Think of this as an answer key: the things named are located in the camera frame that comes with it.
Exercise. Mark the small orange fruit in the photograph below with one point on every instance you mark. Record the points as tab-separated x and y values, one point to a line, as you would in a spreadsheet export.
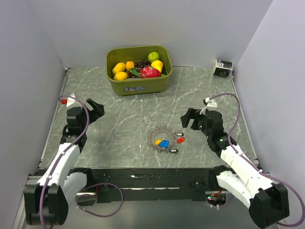
129	65

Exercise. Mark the black key tag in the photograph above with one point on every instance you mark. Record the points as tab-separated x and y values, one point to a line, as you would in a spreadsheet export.
174	151

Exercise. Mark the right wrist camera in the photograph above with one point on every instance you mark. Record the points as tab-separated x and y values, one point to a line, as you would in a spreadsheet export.
209	105

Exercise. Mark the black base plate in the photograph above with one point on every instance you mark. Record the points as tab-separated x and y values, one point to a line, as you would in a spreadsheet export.
145	184

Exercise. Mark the yellow mango lower left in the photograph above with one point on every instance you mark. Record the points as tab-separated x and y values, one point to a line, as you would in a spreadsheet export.
121	76

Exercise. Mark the red key tag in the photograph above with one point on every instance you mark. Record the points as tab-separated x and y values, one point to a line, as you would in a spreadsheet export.
180	140

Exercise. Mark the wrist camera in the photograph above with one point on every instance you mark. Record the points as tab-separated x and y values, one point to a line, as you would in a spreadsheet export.
209	105
70	101

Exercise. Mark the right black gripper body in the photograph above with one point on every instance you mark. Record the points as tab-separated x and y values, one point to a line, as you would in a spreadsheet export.
198	123

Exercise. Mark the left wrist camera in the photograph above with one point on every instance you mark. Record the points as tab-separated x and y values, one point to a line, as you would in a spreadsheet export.
70	101

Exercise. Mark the olive green plastic bin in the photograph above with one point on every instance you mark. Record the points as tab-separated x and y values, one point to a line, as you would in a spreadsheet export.
136	85

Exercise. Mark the yellow mango upper left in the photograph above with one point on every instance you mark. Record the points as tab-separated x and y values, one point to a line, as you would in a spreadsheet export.
119	67

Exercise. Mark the yellow mango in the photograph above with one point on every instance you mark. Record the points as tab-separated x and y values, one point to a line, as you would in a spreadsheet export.
121	76
119	67

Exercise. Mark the black white roll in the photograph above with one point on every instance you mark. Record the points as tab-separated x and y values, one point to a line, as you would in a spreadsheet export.
222	68

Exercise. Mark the green apple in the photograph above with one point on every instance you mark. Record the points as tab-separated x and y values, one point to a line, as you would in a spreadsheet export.
153	56

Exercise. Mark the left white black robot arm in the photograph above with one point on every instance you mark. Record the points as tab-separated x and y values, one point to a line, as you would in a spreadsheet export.
47	202

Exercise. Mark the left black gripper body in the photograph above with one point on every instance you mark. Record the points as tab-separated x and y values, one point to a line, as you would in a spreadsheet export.
87	111

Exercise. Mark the dark grape bunch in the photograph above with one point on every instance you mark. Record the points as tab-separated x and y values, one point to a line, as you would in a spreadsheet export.
138	66

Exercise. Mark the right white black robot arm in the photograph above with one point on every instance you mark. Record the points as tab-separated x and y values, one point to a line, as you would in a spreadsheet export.
266	201

